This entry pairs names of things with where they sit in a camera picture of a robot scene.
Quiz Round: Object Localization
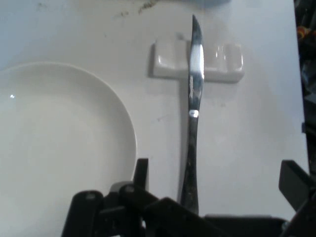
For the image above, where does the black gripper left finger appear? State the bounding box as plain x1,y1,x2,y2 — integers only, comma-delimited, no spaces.
61,158,223,237

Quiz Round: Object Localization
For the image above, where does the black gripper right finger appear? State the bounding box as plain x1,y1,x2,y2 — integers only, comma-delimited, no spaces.
278,159,316,237

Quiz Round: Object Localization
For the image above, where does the steel serrated table knife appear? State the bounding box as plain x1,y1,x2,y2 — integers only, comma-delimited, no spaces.
179,14,205,215

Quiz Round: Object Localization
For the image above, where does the white round plate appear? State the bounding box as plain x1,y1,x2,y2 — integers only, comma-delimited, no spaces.
0,61,138,237

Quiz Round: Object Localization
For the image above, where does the white ceramic cutlery rest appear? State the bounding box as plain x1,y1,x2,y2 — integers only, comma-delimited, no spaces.
149,32,246,84

